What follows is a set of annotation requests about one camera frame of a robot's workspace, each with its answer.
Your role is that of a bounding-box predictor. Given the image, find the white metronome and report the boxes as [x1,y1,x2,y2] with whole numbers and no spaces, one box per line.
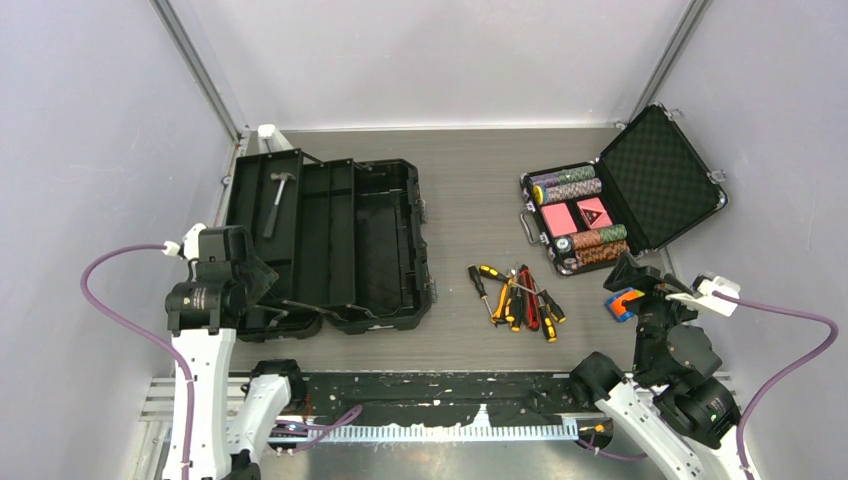
[257,124,293,153]

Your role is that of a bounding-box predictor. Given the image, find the small steel hammer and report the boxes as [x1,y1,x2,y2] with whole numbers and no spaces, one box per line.
[262,172,296,239]

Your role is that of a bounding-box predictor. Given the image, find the black aluminium poker chip case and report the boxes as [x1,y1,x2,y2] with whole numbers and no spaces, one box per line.
[519,103,728,277]

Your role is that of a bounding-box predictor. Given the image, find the poker chip row green red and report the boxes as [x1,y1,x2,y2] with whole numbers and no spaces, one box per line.
[554,224,628,253]

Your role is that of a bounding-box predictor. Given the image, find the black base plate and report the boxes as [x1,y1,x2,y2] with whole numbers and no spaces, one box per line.
[283,371,600,427]

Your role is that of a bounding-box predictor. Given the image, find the red black pliers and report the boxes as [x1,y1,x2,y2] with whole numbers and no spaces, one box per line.
[518,264,540,331]

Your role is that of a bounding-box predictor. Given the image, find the poker chip row top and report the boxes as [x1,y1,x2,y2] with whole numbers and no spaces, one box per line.
[530,165,596,188]

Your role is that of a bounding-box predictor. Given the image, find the red card deck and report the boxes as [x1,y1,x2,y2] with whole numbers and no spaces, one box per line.
[576,196,614,229]

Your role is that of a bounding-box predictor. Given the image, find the black plastic toolbox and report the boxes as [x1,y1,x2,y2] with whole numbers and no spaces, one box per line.
[226,149,436,342]

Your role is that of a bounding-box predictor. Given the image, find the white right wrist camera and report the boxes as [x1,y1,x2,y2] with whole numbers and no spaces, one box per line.
[665,273,741,317]

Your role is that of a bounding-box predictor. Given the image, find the pink card deck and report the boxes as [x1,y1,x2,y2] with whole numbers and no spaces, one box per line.
[541,203,578,238]

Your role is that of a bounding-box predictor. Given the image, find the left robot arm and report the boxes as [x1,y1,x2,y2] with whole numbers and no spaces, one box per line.
[162,224,307,479]

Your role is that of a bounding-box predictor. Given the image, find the yellow black screwdriver right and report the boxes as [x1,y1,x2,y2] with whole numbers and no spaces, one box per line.
[533,289,565,343]

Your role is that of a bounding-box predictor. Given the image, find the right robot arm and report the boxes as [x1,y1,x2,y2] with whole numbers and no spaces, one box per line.
[570,253,760,479]

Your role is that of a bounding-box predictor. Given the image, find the poker chip row orange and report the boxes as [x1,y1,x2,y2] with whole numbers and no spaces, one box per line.
[563,240,629,273]

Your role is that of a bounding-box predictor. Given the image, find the blue orange small object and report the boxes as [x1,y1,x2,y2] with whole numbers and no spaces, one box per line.
[605,287,644,323]

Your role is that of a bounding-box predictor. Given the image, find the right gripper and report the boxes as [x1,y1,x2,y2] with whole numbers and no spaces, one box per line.
[601,249,708,377]

